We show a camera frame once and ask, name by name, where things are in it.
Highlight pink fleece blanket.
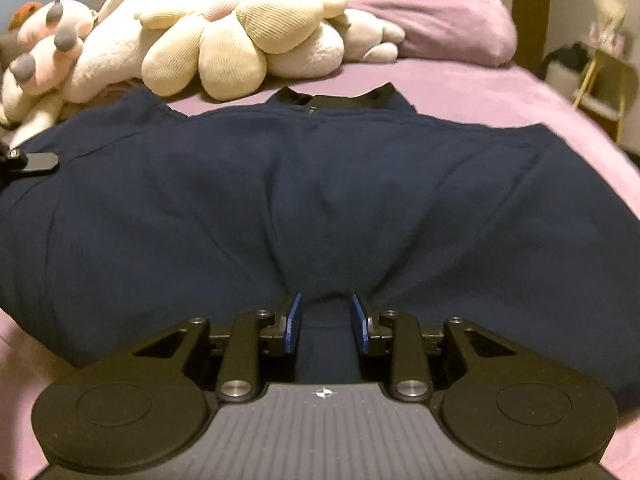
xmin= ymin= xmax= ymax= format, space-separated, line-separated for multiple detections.
xmin=0 ymin=57 xmax=640 ymax=480

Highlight pink pillow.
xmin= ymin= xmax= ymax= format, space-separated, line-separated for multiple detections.
xmin=346 ymin=0 xmax=519 ymax=68

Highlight small brown plush toy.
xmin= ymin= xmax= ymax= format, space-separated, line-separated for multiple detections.
xmin=7 ymin=1 xmax=45 ymax=31

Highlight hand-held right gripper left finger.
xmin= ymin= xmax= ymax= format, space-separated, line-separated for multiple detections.
xmin=132 ymin=292 xmax=304 ymax=403

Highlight pink flower decoration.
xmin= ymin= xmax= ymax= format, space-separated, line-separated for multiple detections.
xmin=589 ymin=0 xmax=630 ymax=57

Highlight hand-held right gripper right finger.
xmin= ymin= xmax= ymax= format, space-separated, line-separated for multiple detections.
xmin=349 ymin=292 xmax=507 ymax=403

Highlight black cloth on side table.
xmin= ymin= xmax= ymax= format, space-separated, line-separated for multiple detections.
xmin=541 ymin=42 xmax=592 ymax=75

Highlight navy zip jacket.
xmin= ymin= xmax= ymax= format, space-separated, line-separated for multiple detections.
xmin=0 ymin=85 xmax=640 ymax=397

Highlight white plush toy grey paws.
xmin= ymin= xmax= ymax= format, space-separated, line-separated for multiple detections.
xmin=0 ymin=0 xmax=156 ymax=148

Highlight cream flower-shaped plush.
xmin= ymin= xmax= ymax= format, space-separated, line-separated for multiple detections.
xmin=139 ymin=0 xmax=351 ymax=102

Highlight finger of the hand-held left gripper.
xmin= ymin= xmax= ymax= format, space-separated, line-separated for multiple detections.
xmin=0 ymin=144 xmax=61 ymax=178

